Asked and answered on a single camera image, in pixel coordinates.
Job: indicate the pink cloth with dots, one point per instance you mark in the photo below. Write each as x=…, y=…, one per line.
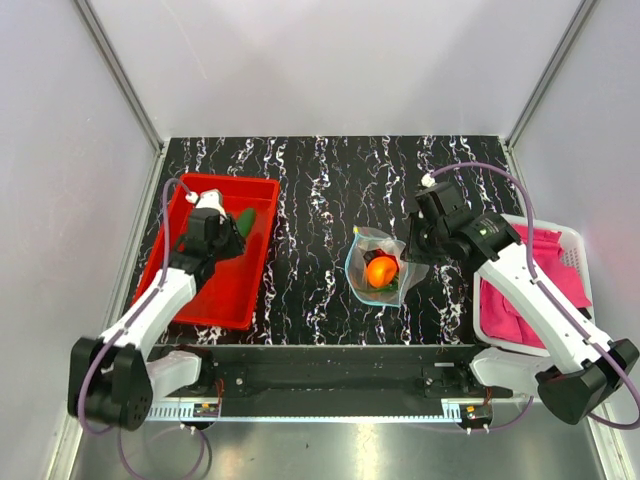
x=498, y=317

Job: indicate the green fake vegetable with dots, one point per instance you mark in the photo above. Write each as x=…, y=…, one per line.
x=245, y=222

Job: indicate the orange fake fruit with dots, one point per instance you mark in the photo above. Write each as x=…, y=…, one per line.
x=381, y=271

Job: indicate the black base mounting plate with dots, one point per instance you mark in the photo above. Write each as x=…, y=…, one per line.
x=328, y=382

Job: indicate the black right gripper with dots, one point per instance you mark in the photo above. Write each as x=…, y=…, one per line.
x=413, y=252

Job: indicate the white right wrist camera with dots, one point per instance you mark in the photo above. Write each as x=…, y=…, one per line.
x=428, y=181

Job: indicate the clear zip top bag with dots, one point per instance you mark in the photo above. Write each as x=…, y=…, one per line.
x=369, y=243

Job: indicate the white plastic basket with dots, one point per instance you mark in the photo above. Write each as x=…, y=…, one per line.
x=574, y=256

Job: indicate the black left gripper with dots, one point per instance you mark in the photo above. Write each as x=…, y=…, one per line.
x=237, y=241

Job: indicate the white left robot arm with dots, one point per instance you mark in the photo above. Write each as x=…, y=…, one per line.
x=112, y=381

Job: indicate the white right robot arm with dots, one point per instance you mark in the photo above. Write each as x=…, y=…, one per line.
x=582, y=366

